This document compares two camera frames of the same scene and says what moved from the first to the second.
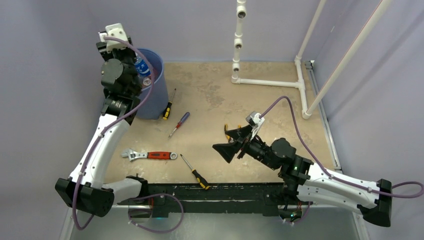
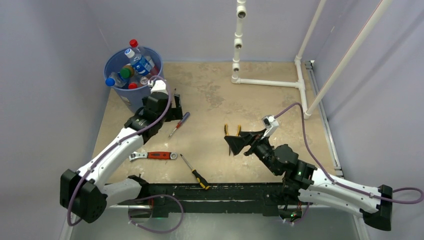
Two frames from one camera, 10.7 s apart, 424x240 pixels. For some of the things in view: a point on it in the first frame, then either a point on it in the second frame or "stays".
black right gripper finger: x=227 y=151 -> x=236 y=143
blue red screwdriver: x=179 y=124 stays
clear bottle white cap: x=141 y=66 stays
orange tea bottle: x=147 y=81 stays
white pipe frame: x=307 y=112 stays
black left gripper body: x=126 y=55 -> x=174 y=113
